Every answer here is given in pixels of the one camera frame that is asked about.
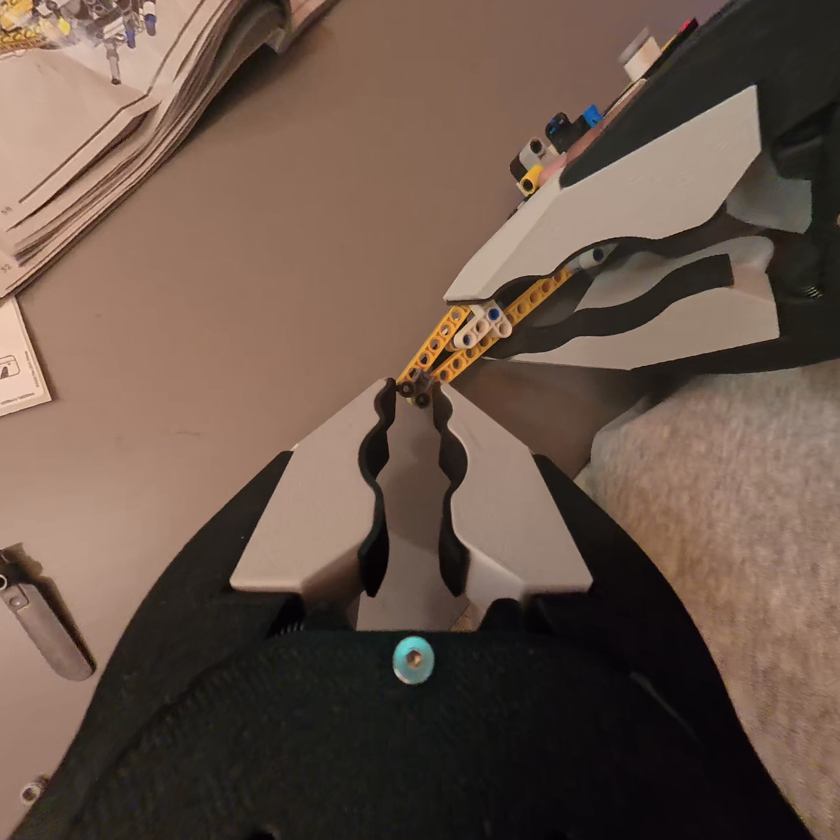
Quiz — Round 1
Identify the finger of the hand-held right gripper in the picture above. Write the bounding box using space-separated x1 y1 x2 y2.
444 84 812 307
504 235 783 373

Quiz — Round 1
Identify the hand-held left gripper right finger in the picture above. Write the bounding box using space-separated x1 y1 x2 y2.
429 383 595 606

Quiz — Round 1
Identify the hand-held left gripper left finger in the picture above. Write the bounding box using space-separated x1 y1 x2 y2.
229 377 399 599

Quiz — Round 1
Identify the yellow lego model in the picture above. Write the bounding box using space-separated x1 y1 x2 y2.
393 107 622 408

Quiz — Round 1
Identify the white lego block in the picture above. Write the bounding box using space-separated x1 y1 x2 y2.
619 29 662 80

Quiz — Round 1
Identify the open lego instruction booklet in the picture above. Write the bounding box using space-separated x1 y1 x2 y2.
0 0 343 300

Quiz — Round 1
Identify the person's grey trouser leg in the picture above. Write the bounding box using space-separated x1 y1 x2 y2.
576 366 840 840

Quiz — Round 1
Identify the grey metal tool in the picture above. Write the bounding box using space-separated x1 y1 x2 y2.
0 542 97 683

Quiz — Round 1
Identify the white paper leaflet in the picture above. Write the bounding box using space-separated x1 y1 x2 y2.
0 297 53 418

